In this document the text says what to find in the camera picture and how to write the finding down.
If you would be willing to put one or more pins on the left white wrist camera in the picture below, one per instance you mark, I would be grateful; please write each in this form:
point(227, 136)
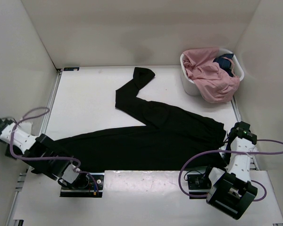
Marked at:
point(26, 126)

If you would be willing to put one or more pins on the black trousers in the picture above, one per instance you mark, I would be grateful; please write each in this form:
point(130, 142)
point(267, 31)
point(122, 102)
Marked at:
point(168, 138)

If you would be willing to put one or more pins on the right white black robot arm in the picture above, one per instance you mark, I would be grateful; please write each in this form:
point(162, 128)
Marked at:
point(240, 139)

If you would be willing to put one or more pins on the navy blue garment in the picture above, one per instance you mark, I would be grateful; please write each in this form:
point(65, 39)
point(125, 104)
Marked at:
point(226, 63)

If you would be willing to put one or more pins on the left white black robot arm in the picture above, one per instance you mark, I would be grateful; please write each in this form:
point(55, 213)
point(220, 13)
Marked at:
point(44, 155)

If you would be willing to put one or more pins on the white front cover board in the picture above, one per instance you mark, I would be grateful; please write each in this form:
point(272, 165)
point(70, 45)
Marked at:
point(135, 198)

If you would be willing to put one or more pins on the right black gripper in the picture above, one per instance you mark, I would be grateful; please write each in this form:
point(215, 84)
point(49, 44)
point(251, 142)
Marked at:
point(227, 159)

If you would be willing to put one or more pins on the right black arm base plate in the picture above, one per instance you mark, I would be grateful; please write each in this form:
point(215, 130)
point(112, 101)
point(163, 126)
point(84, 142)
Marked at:
point(198, 186)

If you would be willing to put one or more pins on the aluminium rail frame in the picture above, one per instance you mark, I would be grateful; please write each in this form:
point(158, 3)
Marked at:
point(84, 101)

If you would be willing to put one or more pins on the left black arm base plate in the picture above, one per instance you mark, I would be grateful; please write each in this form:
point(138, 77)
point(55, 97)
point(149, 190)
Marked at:
point(83, 187)

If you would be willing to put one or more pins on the pink garment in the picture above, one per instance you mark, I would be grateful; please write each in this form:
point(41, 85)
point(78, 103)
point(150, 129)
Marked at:
point(214, 84)

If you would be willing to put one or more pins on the blue label sticker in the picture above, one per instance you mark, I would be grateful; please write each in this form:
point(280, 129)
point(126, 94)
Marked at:
point(71, 69)

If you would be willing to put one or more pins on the white laundry basket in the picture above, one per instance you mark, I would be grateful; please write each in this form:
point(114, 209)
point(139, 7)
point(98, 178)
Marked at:
point(189, 86)

